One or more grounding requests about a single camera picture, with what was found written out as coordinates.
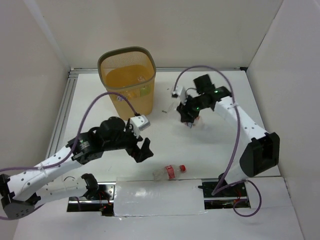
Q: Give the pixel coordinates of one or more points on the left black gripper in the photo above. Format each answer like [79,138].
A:
[135,146]

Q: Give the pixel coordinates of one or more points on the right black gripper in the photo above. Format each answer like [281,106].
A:
[183,109]

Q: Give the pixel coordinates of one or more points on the white orange label bottle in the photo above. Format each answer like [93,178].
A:
[197,122]

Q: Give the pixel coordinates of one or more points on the green plastic bottle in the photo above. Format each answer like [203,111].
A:
[145,90]

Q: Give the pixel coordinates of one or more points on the orange label yellow cap bottle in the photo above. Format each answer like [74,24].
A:
[131,94]

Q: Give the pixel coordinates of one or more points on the clear bottle white cap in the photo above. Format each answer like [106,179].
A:
[141,79]

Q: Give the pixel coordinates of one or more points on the blue label plastic bottle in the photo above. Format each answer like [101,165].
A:
[120,98]

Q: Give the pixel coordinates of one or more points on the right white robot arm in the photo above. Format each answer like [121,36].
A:
[255,150]

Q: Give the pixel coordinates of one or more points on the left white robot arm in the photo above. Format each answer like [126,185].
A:
[50,180]

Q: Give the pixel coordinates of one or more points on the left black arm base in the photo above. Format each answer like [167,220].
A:
[102,202]

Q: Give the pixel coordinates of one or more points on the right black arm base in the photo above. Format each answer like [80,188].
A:
[226,198]

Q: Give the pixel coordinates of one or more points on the orange mesh waste bin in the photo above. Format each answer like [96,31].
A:
[118,70]

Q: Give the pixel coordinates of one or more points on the red label red cap bottle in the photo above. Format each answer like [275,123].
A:
[169,172]

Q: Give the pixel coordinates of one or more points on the white taped cover plate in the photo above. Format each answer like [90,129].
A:
[158,198]

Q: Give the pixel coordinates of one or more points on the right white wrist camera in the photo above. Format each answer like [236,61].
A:
[179,92]

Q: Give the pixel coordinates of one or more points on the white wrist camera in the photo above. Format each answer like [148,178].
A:
[179,92]
[139,123]

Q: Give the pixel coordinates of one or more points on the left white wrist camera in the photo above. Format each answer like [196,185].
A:
[139,123]

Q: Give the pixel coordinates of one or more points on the aluminium frame rail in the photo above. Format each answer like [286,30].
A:
[205,149]

